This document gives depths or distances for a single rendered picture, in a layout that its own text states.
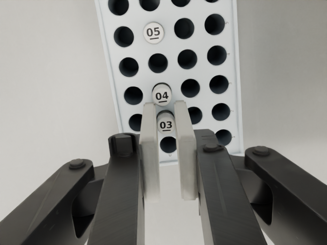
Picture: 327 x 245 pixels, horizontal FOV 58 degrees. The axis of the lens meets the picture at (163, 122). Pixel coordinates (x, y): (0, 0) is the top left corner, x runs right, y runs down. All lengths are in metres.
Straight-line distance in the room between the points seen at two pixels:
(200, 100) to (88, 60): 0.09
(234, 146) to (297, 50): 0.09
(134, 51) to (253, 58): 0.09
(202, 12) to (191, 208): 0.17
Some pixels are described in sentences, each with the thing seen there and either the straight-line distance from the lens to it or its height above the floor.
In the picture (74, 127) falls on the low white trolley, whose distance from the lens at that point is 0.25.
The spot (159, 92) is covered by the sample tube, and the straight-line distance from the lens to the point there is 0.18.
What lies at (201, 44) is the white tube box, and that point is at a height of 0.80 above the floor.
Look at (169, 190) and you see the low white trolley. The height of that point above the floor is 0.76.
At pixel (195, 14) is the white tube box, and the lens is 0.19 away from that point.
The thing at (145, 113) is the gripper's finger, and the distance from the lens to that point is 0.16.
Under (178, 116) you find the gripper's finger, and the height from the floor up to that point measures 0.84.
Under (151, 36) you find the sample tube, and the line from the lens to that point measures 0.18.
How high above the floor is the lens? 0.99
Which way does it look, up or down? 72 degrees down
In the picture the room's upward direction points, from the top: 177 degrees clockwise
